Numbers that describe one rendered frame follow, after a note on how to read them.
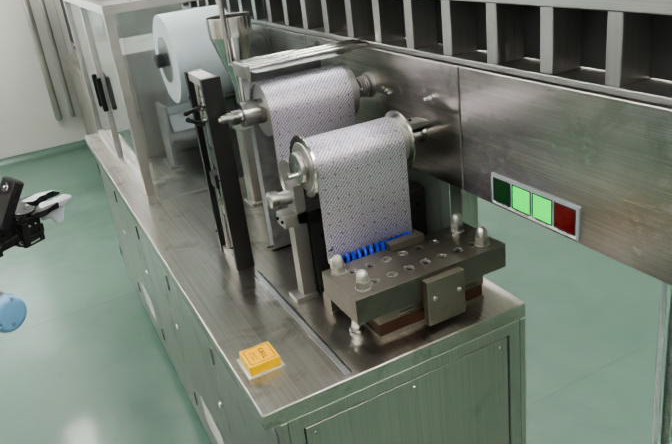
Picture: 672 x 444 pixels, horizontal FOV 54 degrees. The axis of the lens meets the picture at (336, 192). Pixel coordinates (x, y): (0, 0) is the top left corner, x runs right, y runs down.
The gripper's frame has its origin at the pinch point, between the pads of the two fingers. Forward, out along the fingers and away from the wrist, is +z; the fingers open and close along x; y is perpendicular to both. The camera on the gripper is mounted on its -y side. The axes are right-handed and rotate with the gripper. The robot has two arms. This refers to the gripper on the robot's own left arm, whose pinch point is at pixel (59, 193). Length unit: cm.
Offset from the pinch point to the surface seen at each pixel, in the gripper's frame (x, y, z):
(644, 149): 122, -30, 19
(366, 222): 66, 5, 32
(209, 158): 15.4, 1.3, 36.9
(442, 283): 88, 11, 26
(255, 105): 31, -16, 38
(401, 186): 71, -2, 41
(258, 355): 58, 24, -2
